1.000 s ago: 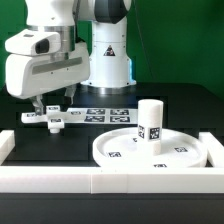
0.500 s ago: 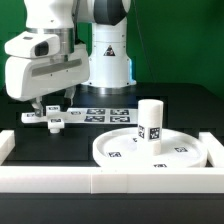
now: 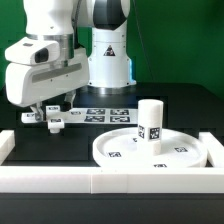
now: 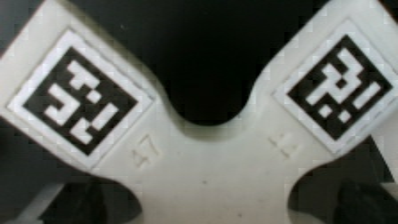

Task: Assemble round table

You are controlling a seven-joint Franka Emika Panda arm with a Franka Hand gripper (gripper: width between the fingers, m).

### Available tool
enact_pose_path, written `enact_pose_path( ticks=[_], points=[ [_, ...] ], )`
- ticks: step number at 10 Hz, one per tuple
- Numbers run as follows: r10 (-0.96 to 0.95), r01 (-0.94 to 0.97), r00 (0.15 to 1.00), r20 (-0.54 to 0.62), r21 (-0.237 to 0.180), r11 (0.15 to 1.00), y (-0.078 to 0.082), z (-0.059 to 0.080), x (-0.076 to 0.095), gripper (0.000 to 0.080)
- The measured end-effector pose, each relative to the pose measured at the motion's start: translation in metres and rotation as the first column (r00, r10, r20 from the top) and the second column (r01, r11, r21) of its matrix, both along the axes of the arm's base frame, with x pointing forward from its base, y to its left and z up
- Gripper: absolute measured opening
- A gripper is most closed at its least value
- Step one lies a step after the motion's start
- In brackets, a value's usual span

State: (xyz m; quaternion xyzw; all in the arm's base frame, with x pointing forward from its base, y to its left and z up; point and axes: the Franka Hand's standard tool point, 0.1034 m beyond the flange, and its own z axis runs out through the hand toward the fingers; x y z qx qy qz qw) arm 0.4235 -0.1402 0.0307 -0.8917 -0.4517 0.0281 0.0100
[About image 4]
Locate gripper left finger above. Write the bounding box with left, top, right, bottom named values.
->
left=11, top=176, right=145, bottom=224

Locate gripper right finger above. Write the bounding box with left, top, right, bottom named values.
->
left=289, top=168, right=398, bottom=224

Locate white cross table base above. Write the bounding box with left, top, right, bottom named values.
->
left=0, top=0, right=398, bottom=224

